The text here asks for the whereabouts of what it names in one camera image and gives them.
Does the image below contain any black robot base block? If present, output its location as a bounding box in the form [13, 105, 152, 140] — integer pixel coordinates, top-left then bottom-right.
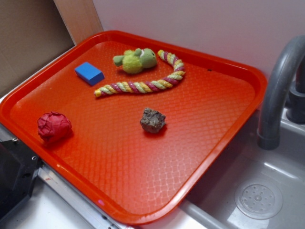
[0, 138, 41, 222]

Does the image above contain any grey brown rock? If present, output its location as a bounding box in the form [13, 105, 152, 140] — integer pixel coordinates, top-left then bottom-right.
[140, 108, 166, 134]

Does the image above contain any orange plastic tray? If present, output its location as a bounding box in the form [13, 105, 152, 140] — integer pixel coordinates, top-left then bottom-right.
[0, 31, 267, 225]

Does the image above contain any green plush toy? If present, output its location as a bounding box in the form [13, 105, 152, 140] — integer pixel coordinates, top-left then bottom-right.
[113, 48, 157, 74]

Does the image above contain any blue rectangular block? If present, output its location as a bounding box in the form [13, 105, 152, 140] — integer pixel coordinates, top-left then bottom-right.
[74, 62, 105, 86]

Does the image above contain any crumpled red paper ball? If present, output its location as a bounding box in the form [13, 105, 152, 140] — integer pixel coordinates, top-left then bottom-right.
[37, 112, 72, 143]

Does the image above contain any grey plastic faucet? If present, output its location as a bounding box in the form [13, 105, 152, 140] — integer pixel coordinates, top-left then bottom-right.
[257, 35, 305, 150]

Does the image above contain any grey toy sink basin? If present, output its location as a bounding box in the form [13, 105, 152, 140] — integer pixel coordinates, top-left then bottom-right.
[180, 113, 305, 229]

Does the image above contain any brown cardboard panel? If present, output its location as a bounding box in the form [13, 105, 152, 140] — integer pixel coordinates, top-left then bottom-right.
[0, 0, 74, 96]

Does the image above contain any multicolour twisted rope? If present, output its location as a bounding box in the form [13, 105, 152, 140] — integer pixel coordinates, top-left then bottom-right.
[94, 49, 186, 98]

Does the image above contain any dark grey faucet handle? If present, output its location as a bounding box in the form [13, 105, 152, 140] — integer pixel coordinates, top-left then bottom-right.
[286, 58, 305, 124]

